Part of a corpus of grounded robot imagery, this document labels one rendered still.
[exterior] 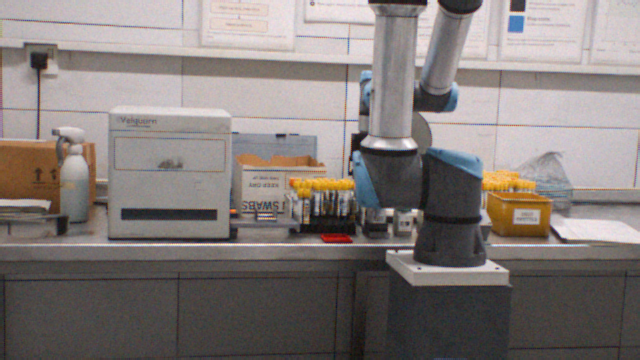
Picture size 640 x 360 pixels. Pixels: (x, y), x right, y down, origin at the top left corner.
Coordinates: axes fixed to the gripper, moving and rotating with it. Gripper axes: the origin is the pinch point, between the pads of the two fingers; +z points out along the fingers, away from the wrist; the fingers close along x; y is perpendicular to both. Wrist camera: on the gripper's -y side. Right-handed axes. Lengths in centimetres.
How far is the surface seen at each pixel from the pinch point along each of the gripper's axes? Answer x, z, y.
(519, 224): 2.5, 2.7, -37.9
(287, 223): 5.9, 2.1, 23.8
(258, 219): 5.7, 1.2, 30.8
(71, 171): -14, -7, 76
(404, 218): 1.3, 1.5, -7.1
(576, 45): -56, -47, -81
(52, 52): -56, -37, 86
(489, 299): 48, 9, -11
